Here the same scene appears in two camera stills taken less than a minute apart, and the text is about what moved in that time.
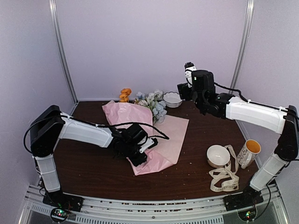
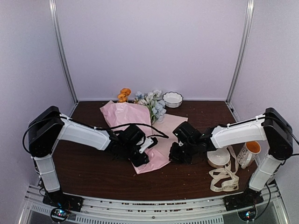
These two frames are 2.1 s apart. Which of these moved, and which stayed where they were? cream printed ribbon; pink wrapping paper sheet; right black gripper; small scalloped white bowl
Moved: right black gripper
Stayed: small scalloped white bowl; pink wrapping paper sheet; cream printed ribbon
